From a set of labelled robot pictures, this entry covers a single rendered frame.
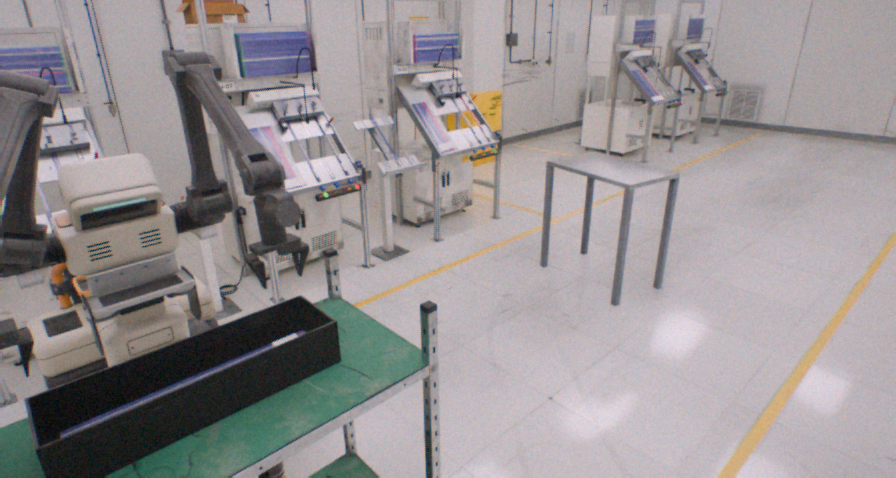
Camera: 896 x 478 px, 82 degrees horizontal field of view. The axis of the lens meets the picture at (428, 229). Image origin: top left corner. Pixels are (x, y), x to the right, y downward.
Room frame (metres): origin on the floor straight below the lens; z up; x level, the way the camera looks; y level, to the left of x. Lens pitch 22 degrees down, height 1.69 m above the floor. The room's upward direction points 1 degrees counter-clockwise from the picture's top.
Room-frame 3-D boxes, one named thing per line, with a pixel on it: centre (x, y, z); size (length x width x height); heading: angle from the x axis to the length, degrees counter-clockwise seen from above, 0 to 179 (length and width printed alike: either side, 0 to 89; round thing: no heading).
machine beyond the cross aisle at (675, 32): (7.96, -3.73, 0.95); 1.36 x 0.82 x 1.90; 41
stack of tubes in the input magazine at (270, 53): (3.68, 1.01, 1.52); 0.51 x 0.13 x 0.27; 131
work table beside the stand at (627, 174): (3.25, -1.19, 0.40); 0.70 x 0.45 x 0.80; 30
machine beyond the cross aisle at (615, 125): (7.02, -2.62, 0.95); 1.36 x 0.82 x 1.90; 41
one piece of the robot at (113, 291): (1.27, 0.80, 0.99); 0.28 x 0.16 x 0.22; 131
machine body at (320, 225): (3.73, 1.14, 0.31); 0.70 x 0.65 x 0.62; 131
